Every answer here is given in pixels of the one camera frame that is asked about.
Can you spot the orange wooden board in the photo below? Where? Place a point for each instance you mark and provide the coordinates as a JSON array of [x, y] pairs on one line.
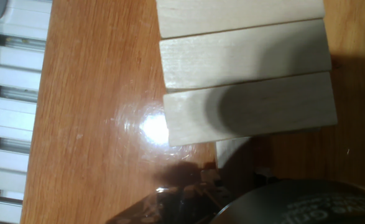
[[85, 93]]

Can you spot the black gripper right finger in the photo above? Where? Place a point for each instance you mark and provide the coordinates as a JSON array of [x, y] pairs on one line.
[[194, 202]]

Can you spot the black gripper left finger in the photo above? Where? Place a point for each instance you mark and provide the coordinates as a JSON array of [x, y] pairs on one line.
[[148, 211]]

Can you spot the pale wooden jenga block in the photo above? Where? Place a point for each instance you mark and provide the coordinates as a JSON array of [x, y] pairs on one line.
[[216, 56], [232, 15], [188, 121]]

